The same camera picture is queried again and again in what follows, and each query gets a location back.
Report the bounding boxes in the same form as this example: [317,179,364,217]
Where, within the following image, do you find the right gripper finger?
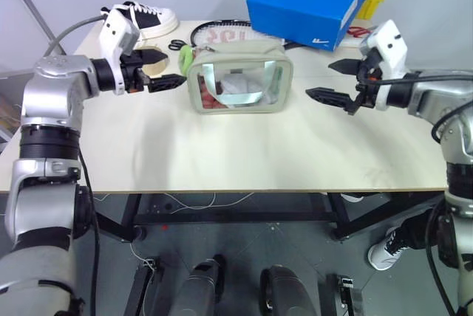
[305,86,358,114]
[327,58,365,76]

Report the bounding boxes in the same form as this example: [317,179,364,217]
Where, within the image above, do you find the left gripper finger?
[147,73,188,94]
[141,49,170,68]

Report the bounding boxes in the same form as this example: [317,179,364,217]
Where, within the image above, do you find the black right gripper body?
[347,51,382,115]

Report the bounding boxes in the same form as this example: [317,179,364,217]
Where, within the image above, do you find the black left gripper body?
[119,49,150,95]

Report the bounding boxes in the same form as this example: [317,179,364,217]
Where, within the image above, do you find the clear beige toiletry bag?
[186,40,295,116]

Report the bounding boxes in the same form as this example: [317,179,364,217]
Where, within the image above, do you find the beige masking tape roll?
[137,45,172,75]

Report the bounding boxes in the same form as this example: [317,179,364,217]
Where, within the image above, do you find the green plastic item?
[178,45,197,78]

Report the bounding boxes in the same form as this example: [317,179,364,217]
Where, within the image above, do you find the white and black sneaker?
[100,1,180,41]

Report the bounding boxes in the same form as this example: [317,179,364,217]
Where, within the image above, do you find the yellow plastic bin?
[355,0,386,20]

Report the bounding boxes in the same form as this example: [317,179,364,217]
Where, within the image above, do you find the tennis racket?
[189,19,308,52]

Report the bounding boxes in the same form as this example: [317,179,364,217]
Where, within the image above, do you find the grey metal pole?
[0,0,68,55]

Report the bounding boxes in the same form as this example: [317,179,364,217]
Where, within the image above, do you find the bystander's black trouser leg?
[390,215,445,251]

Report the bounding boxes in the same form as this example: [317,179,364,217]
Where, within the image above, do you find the bystander's white sneaker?
[367,227,408,272]

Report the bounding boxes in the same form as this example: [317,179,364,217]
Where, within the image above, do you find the dark rounded robot leg shape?
[259,264,319,316]
[172,254,227,316]

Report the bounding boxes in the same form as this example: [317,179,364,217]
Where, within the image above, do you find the black-handled scissors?
[167,38,190,52]

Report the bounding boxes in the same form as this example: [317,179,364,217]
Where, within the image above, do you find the red-handled scissors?
[347,25,378,39]

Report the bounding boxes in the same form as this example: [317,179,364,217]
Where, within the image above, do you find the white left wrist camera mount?
[98,4,142,96]

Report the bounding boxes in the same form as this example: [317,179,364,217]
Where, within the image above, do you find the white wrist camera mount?
[98,4,142,96]
[359,19,409,111]

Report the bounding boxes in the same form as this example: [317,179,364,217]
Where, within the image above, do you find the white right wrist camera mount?
[359,19,409,111]

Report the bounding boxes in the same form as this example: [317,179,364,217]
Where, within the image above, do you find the grey left wrist cable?
[43,14,109,58]

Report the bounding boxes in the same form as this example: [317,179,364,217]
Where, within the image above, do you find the thin white wire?
[129,192,256,269]

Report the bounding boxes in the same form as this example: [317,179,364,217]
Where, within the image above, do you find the black metal table frame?
[93,191,449,244]

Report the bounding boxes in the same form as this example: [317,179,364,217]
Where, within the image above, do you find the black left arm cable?
[75,142,102,316]

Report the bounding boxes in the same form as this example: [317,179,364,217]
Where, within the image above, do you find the black floor stand bracket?
[326,274,356,316]
[124,255,164,316]

